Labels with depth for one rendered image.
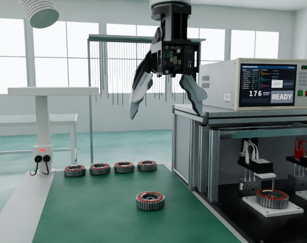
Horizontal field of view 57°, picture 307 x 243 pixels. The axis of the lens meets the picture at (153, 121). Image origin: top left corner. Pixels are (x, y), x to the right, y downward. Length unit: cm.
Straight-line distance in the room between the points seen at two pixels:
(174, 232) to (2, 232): 55
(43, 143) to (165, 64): 118
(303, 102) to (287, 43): 807
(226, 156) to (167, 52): 87
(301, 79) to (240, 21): 733
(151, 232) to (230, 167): 53
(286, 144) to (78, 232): 99
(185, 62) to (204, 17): 763
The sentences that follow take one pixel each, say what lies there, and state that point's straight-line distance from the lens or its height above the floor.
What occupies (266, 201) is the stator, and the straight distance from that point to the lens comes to 111.
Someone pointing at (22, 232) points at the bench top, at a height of 75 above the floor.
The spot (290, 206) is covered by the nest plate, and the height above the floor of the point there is 78.
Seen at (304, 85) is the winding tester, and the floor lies 122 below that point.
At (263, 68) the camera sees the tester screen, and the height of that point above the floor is 128.
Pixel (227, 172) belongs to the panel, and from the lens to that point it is 133.
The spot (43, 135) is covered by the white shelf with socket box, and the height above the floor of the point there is 96.
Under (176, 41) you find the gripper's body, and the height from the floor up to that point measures 129.
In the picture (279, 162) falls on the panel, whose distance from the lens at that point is 146.
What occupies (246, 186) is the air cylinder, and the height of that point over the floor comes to 80.
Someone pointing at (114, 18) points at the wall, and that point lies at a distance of 748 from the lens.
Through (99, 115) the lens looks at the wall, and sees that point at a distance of 731.
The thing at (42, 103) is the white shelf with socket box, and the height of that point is 112.
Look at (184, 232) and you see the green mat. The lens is 97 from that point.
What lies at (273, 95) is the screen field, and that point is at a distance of 124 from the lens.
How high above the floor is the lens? 122
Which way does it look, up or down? 8 degrees down
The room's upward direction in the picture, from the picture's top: straight up
